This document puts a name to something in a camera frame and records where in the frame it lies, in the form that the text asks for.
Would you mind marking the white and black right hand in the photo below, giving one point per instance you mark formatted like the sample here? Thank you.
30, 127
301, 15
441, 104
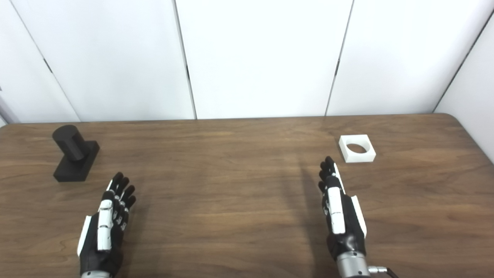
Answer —
336, 212

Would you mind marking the white and black left hand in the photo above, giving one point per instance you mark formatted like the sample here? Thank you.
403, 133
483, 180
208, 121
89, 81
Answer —
104, 227

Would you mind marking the black peg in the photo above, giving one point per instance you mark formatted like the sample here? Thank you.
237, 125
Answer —
73, 154

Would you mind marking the white square piece with hole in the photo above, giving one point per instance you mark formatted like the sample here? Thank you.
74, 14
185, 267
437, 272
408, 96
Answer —
357, 155

